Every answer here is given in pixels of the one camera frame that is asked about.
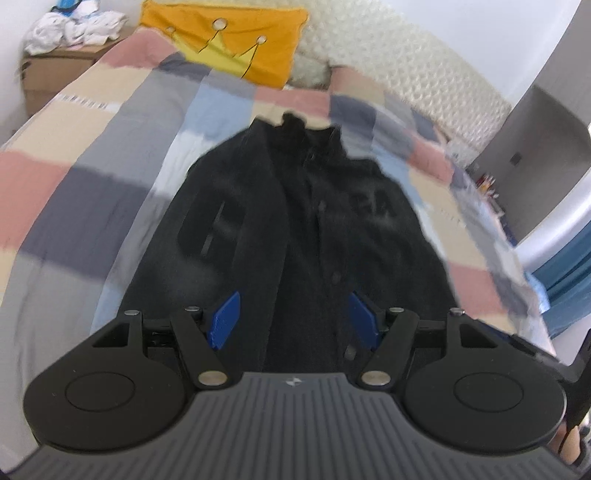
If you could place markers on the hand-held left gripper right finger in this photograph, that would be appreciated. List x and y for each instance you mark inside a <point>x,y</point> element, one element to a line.
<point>364,319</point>

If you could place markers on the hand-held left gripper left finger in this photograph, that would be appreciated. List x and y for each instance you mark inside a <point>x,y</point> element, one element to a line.
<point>225,319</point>

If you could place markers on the black jacket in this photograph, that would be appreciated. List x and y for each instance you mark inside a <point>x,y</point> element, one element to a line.
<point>258,217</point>

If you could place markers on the person's right forearm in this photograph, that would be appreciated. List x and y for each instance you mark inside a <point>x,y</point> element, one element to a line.
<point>575,445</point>

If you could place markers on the pile of white clothes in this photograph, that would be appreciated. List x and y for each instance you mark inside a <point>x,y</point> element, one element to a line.
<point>74,27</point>

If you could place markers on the blue curtain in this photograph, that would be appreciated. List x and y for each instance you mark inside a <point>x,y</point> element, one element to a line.
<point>565,286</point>

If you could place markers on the small colourful bottles group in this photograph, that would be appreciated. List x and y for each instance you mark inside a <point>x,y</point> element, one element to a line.
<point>488,184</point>

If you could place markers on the patchwork bedspread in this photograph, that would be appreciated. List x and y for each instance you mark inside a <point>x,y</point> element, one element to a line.
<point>83,184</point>

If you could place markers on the white fluffy pillow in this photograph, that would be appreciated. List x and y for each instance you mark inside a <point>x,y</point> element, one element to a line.
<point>310,70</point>

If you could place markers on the cream quilted headboard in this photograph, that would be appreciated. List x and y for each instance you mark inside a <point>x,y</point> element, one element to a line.
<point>397,55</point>

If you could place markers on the orange crown pillow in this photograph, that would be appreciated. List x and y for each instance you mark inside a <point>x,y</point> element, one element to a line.
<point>226,34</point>

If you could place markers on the cardboard box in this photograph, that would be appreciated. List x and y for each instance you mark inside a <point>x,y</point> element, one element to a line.
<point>51,76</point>

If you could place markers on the blue plastic object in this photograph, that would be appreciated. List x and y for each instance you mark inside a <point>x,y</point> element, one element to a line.
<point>68,4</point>

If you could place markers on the grey wall switch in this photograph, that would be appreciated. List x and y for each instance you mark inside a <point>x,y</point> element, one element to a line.
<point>515,159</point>

